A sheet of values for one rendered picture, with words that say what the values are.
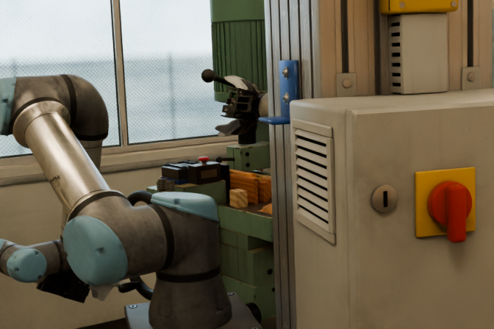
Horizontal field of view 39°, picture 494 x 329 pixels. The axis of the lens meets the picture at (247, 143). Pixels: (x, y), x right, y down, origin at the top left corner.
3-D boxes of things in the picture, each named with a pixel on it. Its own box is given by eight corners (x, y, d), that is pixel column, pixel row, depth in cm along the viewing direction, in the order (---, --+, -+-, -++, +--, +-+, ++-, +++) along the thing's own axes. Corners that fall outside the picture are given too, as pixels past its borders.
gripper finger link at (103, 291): (113, 304, 183) (82, 294, 178) (121, 282, 185) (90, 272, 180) (118, 306, 181) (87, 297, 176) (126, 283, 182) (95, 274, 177)
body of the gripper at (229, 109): (224, 86, 168) (256, 87, 158) (251, 93, 173) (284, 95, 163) (218, 117, 167) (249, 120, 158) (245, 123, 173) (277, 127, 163)
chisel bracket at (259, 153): (226, 175, 200) (226, 145, 199) (265, 169, 208) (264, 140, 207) (242, 178, 194) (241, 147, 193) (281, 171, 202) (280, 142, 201)
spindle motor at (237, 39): (201, 102, 199) (196, -10, 195) (251, 98, 210) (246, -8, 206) (239, 104, 185) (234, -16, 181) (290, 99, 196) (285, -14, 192)
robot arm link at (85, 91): (104, 64, 156) (85, 248, 176) (56, 66, 150) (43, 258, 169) (127, 82, 148) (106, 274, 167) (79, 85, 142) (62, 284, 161)
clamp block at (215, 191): (156, 213, 192) (154, 181, 191) (198, 205, 200) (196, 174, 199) (186, 222, 180) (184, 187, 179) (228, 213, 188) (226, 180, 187)
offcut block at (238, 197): (229, 205, 184) (228, 189, 183) (240, 203, 185) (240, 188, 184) (237, 208, 180) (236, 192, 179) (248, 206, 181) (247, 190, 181)
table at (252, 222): (118, 211, 210) (117, 192, 209) (202, 195, 229) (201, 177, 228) (240, 250, 162) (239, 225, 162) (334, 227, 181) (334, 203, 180)
